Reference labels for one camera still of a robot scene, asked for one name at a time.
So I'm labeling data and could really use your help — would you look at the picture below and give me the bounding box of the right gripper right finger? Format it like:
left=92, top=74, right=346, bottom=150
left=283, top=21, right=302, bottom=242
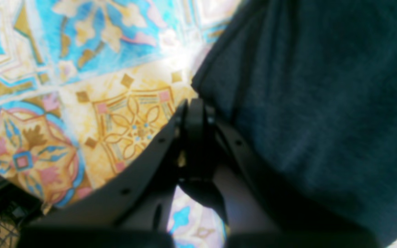
left=204, top=105, right=380, bottom=248

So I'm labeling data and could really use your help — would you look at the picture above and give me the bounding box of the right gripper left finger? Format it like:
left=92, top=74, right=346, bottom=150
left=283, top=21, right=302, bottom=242
left=18, top=99, right=205, bottom=248

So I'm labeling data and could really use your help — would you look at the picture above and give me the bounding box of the black t-shirt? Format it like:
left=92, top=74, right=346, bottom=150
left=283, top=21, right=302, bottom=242
left=192, top=0, right=397, bottom=247

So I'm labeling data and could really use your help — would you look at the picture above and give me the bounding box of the patterned tablecloth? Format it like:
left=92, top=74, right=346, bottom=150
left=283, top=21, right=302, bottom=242
left=0, top=0, right=397, bottom=248

